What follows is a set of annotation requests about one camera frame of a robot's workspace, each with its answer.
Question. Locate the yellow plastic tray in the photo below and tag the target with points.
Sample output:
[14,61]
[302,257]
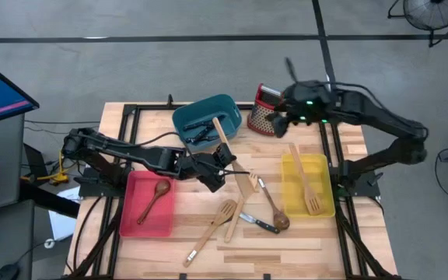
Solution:
[294,194]

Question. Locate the white paper sheet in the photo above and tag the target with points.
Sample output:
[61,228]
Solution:
[62,223]

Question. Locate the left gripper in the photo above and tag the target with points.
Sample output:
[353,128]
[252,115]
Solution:
[200,165]

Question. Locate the teal plastic bin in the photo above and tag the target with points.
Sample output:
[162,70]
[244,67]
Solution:
[193,109]

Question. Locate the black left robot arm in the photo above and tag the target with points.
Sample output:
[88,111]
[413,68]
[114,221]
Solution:
[130,155]

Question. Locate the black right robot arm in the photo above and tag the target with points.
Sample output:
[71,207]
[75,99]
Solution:
[383,116]

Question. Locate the black aluminium rig frame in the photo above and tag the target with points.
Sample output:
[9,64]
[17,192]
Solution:
[150,106]

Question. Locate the pink plastic tray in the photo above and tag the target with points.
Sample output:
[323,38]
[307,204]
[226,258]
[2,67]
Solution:
[158,221]

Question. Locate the black floor fan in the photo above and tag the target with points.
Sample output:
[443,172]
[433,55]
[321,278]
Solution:
[434,11]

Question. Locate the wooden fork spatula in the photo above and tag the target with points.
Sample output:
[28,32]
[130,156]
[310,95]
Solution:
[233,223]

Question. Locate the dark wooden spoon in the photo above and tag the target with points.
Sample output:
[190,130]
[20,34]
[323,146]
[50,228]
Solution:
[154,200]

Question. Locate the black computer mouse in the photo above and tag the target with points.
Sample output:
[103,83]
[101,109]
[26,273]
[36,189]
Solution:
[6,272]

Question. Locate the slotted wooden spatula with label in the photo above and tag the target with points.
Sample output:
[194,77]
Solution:
[226,210]

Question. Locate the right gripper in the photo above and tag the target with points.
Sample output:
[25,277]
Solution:
[289,116]

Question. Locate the black paring knife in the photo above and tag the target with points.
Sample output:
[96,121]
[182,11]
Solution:
[204,133]

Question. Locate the dark spoon with metal band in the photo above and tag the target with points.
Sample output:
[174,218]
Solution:
[280,221]

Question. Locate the black stand leg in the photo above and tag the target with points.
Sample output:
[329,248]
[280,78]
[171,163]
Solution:
[53,202]

